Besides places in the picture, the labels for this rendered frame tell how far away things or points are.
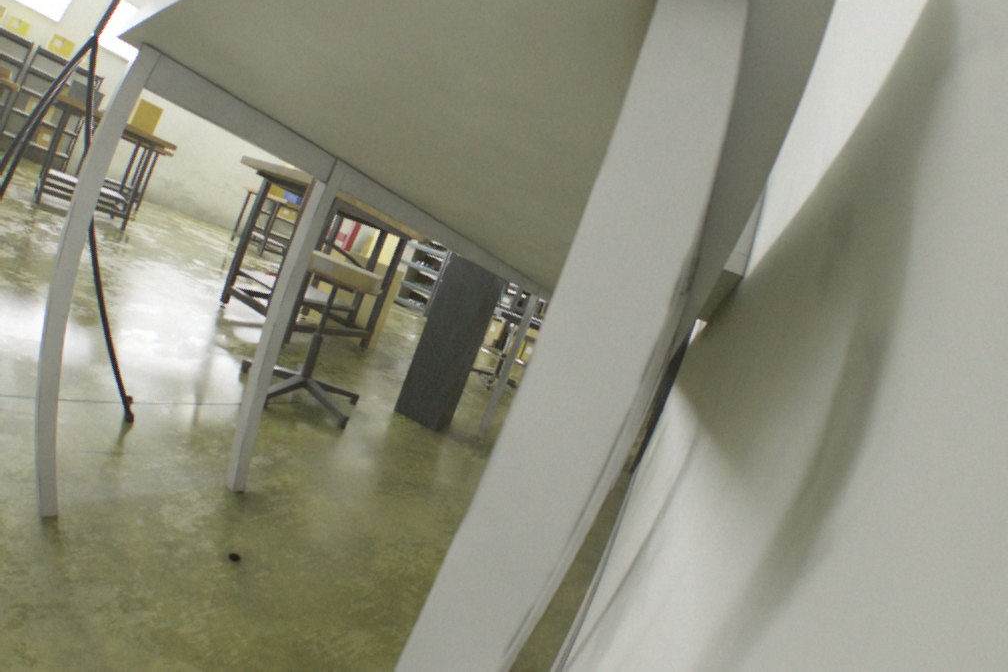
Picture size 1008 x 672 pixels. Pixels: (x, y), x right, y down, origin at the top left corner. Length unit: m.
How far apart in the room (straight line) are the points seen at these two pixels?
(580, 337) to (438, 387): 2.04
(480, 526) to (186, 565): 0.87
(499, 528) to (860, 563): 0.12
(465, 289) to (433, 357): 0.37
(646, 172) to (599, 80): 0.18
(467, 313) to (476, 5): 1.90
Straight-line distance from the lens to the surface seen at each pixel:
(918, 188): 0.21
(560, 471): 0.16
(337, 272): 1.75
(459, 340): 2.14
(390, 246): 8.73
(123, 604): 0.92
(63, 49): 9.13
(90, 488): 1.15
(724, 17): 0.21
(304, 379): 1.97
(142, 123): 5.11
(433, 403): 2.20
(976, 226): 0.16
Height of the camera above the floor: 0.70
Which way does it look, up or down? 1 degrees up
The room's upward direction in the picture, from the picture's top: 21 degrees clockwise
